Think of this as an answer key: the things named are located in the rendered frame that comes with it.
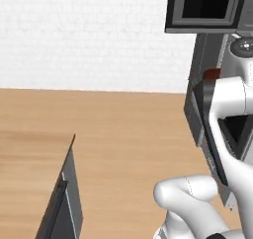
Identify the dark grey cabinet panel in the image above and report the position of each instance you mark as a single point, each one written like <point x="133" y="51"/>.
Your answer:
<point x="67" y="203"/>

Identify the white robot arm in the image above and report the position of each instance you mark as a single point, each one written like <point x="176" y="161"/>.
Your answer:
<point x="184" y="197"/>

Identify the grey cupboard run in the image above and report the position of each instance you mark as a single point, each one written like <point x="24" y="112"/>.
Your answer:
<point x="205" y="52"/>

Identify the grey microwave oven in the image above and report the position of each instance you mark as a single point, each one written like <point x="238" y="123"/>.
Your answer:
<point x="247" y="14"/>

